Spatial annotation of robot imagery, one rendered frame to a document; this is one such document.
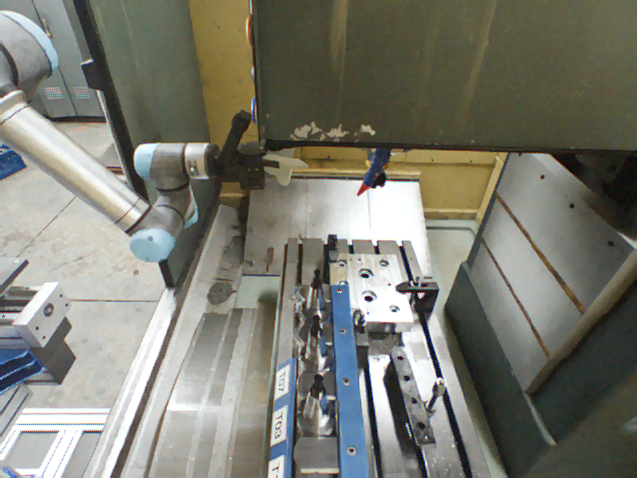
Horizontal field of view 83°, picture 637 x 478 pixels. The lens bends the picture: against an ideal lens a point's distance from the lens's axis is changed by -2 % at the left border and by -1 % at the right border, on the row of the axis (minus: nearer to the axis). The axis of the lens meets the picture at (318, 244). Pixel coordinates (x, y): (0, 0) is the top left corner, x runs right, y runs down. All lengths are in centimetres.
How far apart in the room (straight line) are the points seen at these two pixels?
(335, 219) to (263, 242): 38
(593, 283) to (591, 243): 8
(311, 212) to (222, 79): 73
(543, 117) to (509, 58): 8
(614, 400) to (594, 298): 23
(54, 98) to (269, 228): 428
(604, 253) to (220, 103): 156
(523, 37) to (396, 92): 13
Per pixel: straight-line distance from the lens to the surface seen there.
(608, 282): 88
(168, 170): 82
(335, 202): 188
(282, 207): 186
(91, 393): 232
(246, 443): 112
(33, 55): 88
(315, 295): 71
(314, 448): 62
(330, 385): 67
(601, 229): 89
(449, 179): 210
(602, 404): 102
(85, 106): 560
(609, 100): 51
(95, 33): 109
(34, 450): 202
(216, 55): 180
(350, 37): 40
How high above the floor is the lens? 180
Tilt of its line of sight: 39 degrees down
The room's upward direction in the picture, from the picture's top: 2 degrees clockwise
